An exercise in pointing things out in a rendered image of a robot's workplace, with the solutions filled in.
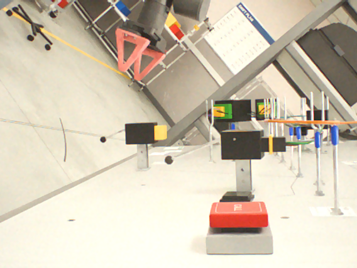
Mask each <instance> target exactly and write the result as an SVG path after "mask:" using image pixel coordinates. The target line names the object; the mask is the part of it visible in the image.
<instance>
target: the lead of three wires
mask: <svg viewBox="0 0 357 268"><path fill-rule="evenodd" d="M316 127H317V128H318V129H319V133H320V134H321V135H322V134H323V133H324V131H323V127H322V126H321V125H320V124H318V125H316ZM313 141H314V137H311V138H309V139H306V140H299V141H295V142H288V146H298V145H306V144H310V143H312V142H313Z"/></svg>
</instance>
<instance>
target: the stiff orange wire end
mask: <svg viewBox="0 0 357 268"><path fill-rule="evenodd" d="M262 121H264V122H265V123H269V122H272V123H311V124H338V123H340V121H338V120H336V121H333V120H331V121H324V120H262Z"/></svg>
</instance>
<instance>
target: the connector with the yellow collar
mask: <svg viewBox="0 0 357 268"><path fill-rule="evenodd" d="M272 145H273V152H286V146H288V142H286V137H272ZM261 152H270V145H269V137H261Z"/></svg>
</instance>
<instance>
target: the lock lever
mask: <svg viewBox="0 0 357 268"><path fill-rule="evenodd" d="M219 141H221V137H219V138H217V139H215V140H212V141H210V142H208V143H205V144H203V145H201V146H199V147H196V148H193V149H192V150H189V151H187V152H184V153H182V154H178V155H173V156H172V160H173V161H175V159H177V158H179V157H182V156H184V155H187V154H191V153H193V152H196V151H198V150H200V149H203V148H206V147H208V146H210V145H212V144H214V143H216V142H219Z"/></svg>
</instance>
